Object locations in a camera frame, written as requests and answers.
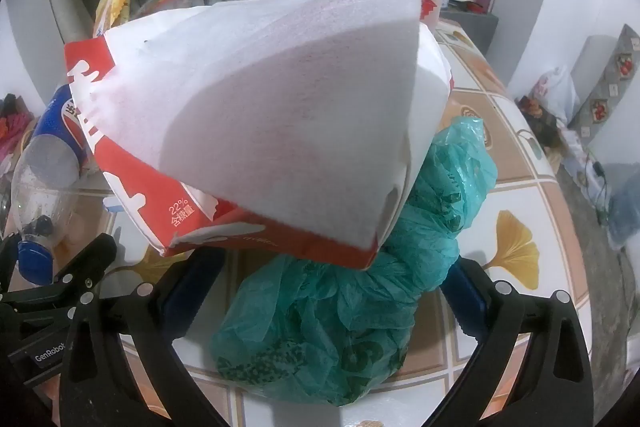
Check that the green plastic bag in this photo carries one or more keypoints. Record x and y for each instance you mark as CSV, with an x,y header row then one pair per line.
x,y
325,332

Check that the patterned cloth piece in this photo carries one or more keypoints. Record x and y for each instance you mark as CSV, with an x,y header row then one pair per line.
x,y
575,157

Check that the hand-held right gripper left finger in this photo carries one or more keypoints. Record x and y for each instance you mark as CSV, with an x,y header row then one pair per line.
x,y
192,297

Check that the white plastic bag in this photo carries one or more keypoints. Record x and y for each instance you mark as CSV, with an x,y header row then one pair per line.
x,y
557,94

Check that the yellow snack packet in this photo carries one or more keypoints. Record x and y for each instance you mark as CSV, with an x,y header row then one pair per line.
x,y
112,2

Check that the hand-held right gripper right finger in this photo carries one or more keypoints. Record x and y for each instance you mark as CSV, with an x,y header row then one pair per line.
x,y
462,302

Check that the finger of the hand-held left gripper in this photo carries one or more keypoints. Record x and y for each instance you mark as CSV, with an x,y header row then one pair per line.
x,y
9,262
75,272

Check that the red gift bag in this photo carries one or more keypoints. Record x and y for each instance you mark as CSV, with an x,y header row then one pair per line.
x,y
15,122

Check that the grey cabinet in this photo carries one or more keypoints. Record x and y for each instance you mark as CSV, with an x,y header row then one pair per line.
x,y
475,32

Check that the red and white carton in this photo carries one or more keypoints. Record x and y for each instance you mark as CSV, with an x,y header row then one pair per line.
x,y
145,187

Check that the clear plastic bottle blue cap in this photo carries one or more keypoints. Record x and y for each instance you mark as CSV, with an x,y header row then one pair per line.
x,y
45,177

